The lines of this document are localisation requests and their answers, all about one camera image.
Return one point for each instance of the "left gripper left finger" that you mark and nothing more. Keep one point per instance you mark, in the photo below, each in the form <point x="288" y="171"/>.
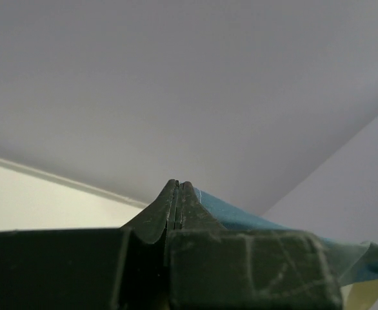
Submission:
<point x="94" y="268"/>

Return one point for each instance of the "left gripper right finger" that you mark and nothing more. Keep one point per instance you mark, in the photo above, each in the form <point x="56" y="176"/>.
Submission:
<point x="211" y="267"/>

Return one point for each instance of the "blue and tan placemat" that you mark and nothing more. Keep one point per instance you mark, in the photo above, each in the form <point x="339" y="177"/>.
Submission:
<point x="355" y="265"/>

